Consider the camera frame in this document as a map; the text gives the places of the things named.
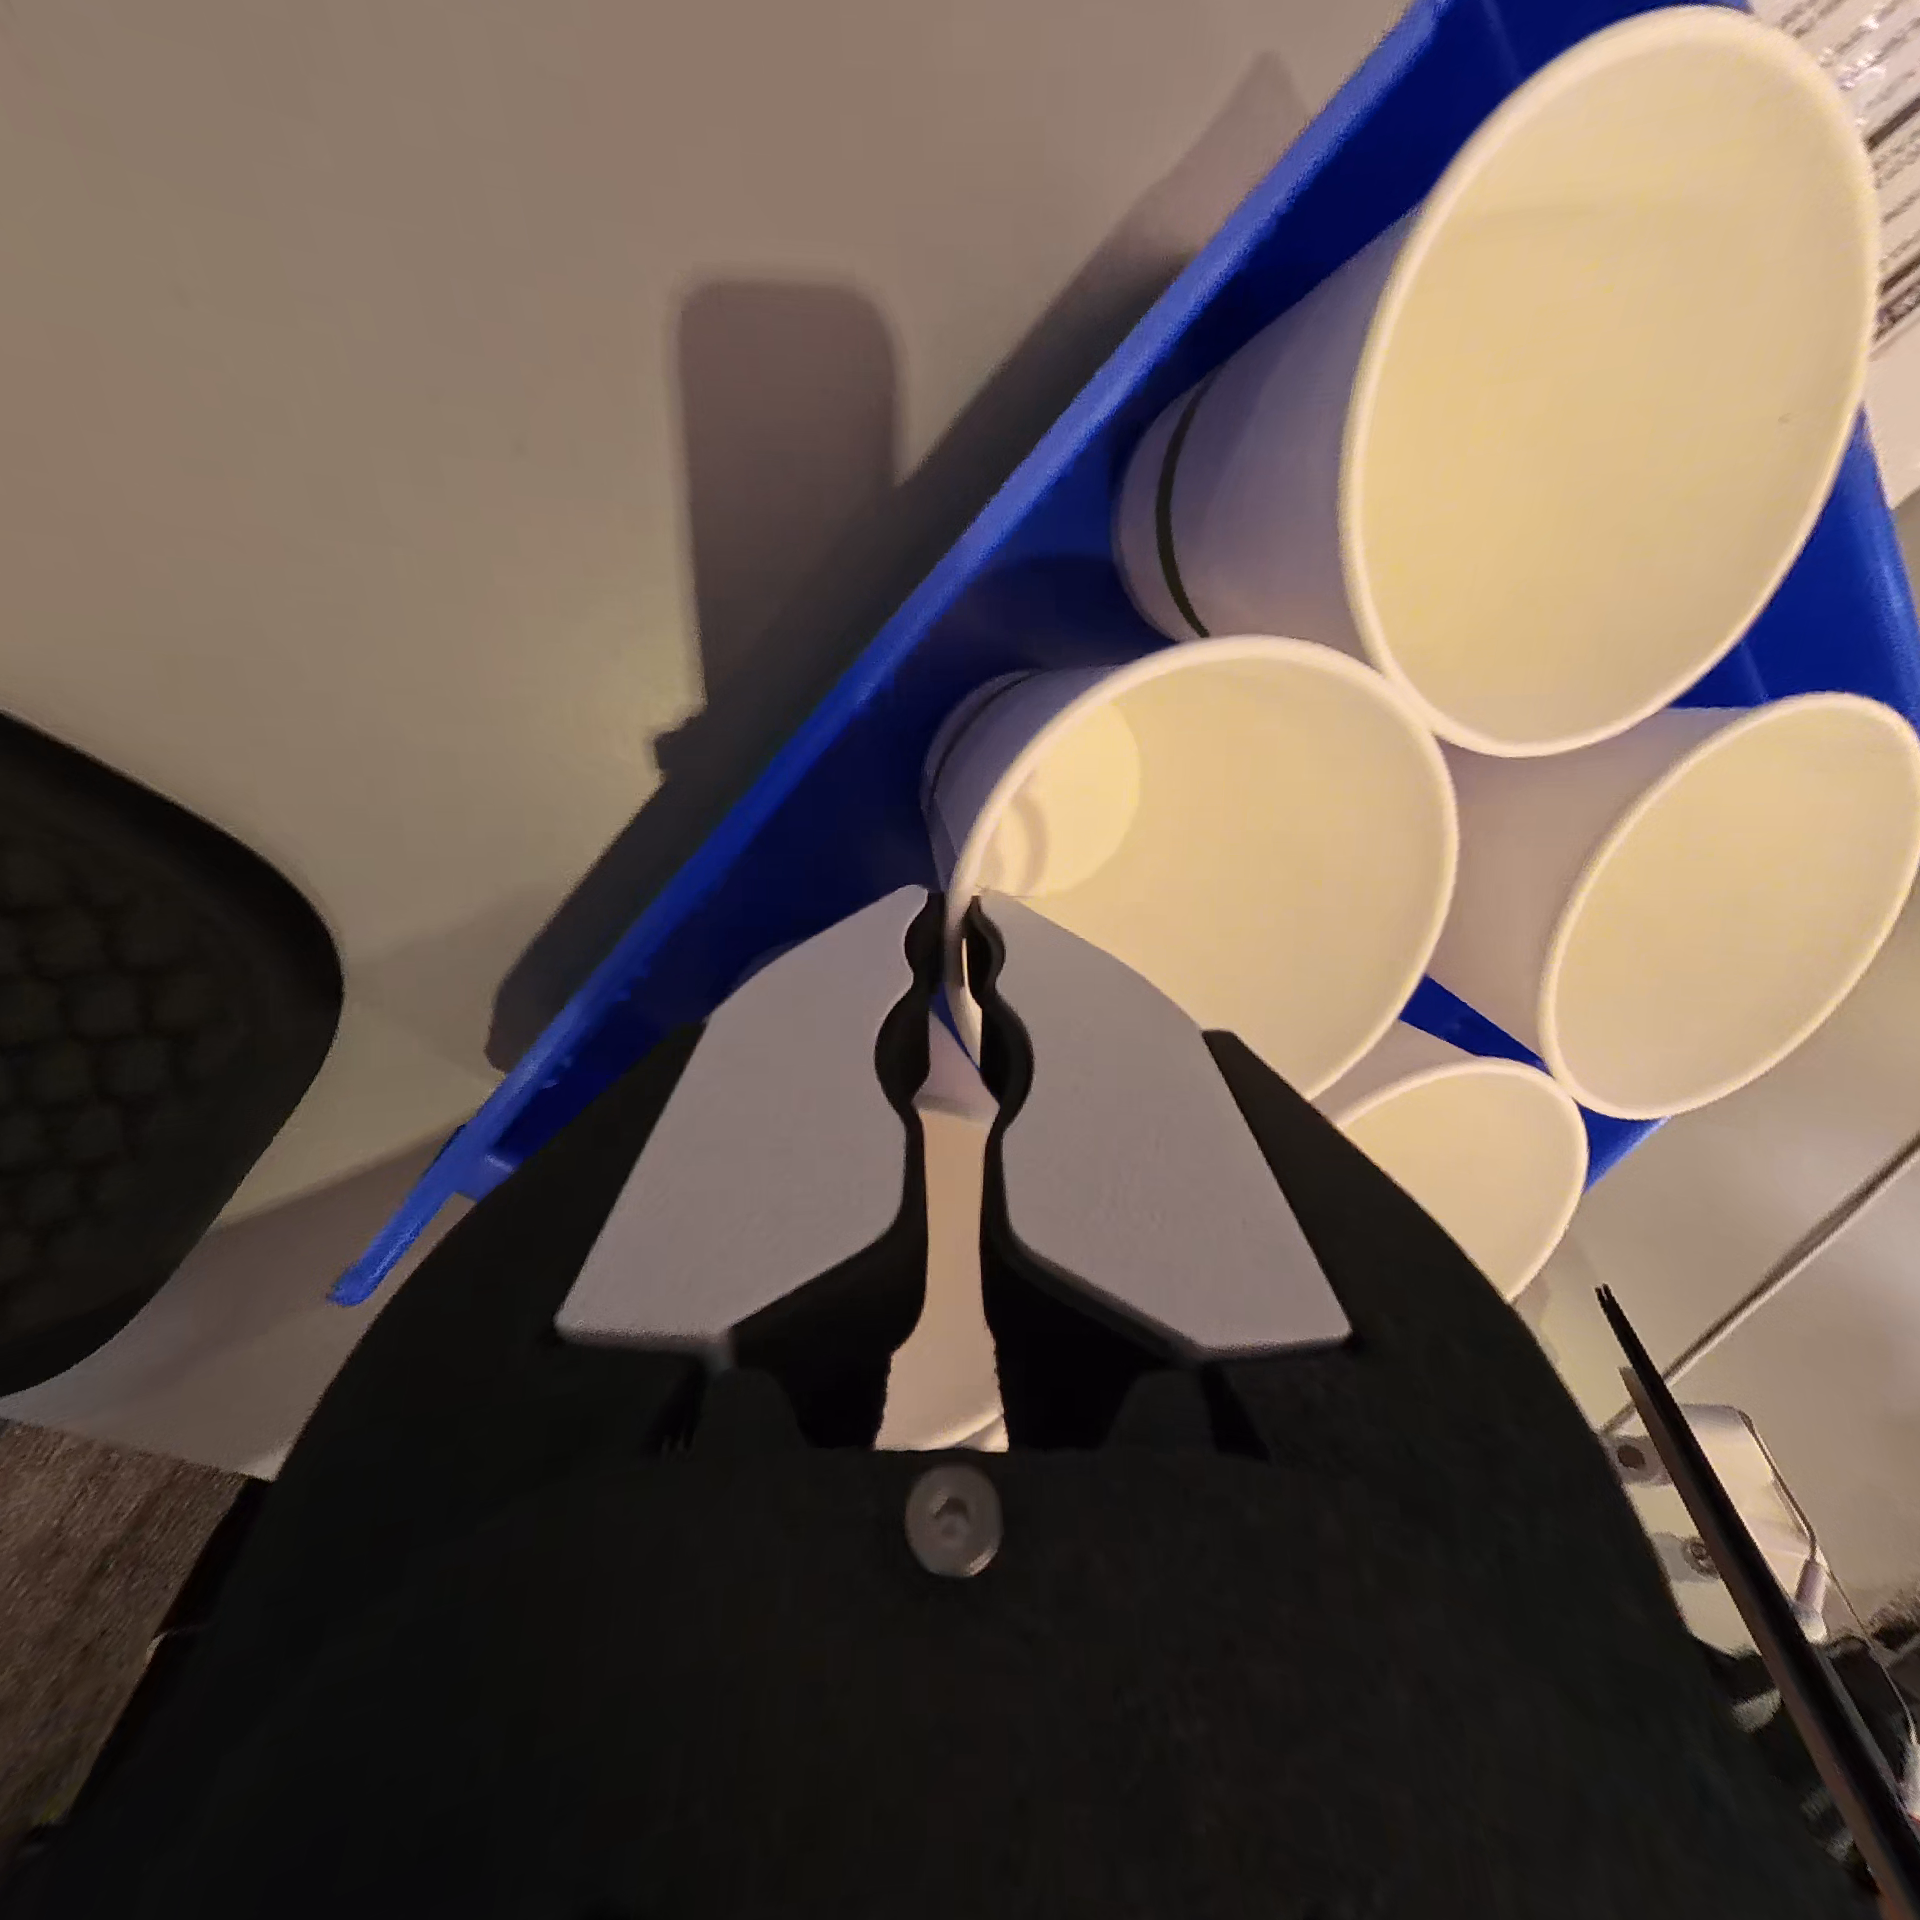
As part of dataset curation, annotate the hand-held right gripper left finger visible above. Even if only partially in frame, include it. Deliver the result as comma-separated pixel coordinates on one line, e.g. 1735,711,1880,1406
556,882,955,1448

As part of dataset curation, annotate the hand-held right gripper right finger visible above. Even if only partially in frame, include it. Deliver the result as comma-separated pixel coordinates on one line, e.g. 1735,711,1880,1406
957,887,1356,1445

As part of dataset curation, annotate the white paper cup green stripe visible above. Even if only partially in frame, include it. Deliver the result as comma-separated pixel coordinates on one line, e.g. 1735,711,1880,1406
1433,692,1920,1121
1318,1025,1593,1303
1113,6,1884,759
878,635,1461,1454

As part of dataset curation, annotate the blue plastic bin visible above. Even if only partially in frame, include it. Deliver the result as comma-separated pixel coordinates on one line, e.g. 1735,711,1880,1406
330,0,1920,1309

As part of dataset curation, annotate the black quilted wrist pad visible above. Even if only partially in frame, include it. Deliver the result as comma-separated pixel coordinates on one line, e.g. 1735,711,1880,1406
0,711,348,1399

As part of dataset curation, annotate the printed sheet in plastic sleeve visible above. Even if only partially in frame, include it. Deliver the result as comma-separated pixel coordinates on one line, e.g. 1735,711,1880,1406
1748,0,1920,361

